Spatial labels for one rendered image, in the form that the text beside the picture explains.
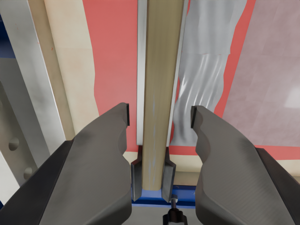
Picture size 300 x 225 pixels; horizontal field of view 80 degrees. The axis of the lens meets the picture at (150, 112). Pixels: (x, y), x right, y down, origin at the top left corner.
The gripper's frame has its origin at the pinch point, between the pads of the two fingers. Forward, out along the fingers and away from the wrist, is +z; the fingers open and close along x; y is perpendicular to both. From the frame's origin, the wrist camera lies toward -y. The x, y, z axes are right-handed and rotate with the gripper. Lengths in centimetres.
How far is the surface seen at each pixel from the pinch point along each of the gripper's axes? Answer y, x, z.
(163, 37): -3.4, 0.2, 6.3
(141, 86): 4.2, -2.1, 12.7
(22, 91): 55, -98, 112
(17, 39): -1.3, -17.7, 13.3
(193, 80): 4.2, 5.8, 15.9
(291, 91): 5.7, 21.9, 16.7
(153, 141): 8.3, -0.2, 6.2
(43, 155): 122, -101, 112
